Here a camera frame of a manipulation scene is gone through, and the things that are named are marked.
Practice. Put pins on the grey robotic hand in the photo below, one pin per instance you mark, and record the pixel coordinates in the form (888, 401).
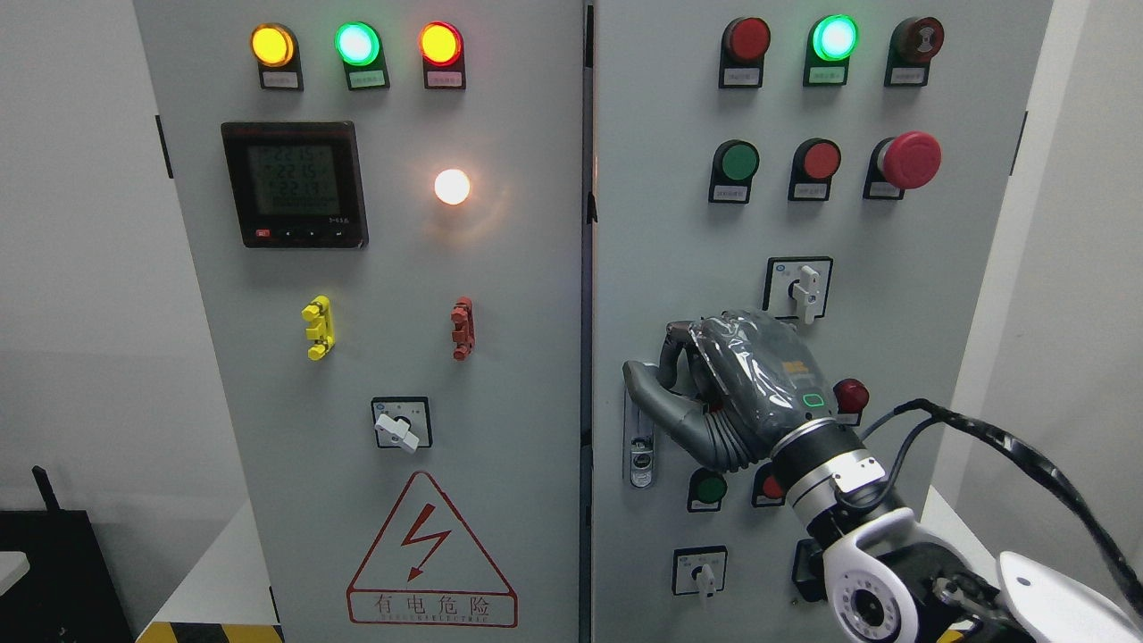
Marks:
(731, 389)

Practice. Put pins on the silver door latch handle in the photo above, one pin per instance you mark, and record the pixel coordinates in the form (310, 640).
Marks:
(646, 448)

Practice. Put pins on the grey cabinet door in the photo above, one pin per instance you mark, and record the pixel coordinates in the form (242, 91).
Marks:
(506, 421)
(904, 284)

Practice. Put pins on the green push button lower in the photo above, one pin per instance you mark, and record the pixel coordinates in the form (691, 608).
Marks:
(706, 490)

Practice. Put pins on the green push button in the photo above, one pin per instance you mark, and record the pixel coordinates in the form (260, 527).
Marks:
(734, 165)
(706, 490)

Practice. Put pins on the red push button lower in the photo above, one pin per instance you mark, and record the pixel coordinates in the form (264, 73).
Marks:
(766, 491)

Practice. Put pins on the red push button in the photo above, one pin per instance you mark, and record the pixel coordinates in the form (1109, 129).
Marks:
(766, 491)
(813, 166)

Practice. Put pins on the dark red indicator middle right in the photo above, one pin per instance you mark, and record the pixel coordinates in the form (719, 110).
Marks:
(852, 397)

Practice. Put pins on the green push button upper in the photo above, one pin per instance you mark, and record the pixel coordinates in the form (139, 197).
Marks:
(734, 165)

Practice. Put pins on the red push button upper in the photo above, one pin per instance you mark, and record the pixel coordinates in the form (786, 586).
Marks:
(813, 166)

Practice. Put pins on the red terminal connector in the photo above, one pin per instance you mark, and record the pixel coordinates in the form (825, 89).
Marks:
(463, 333)

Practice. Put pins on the red emergency stop mushroom button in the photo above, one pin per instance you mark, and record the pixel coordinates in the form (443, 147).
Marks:
(897, 164)

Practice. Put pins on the dark red indicator top row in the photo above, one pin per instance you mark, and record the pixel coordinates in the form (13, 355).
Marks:
(744, 45)

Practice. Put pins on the white glowing indicator light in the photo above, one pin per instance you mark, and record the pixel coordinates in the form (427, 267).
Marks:
(452, 187)

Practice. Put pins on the green lit indicator top right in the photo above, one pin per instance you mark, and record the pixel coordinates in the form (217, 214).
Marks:
(828, 48)

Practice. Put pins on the red electric hazard warning sticker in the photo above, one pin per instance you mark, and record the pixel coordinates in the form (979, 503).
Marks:
(427, 567)

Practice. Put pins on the dark red buzzer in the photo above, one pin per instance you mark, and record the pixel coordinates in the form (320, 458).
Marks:
(913, 44)

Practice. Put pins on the yellow terminal connector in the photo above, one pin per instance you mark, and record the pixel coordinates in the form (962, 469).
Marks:
(320, 327)

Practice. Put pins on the red-orange indicator light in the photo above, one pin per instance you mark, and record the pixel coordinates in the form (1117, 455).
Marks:
(442, 48)

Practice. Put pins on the black digital power meter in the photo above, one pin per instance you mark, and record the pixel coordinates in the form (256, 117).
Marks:
(296, 184)

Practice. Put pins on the green indicator light top left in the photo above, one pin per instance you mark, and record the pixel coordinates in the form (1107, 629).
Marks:
(362, 54)

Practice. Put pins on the yellow indicator light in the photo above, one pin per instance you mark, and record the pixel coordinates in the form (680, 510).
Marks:
(276, 50)

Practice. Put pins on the black box with antenna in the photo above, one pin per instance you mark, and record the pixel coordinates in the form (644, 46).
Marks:
(67, 595)

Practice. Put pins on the white rotary switch upper right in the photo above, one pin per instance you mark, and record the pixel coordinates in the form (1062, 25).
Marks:
(797, 288)

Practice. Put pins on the white rotary switch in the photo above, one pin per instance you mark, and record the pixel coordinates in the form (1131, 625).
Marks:
(699, 571)
(797, 288)

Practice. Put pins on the white rotary switch lower right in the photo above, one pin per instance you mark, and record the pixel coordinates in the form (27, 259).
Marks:
(699, 571)

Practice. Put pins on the black selector knob switch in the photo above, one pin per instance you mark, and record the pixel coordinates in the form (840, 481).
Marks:
(807, 573)

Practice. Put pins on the white rotary switch left door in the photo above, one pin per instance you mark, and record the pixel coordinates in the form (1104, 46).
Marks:
(402, 423)

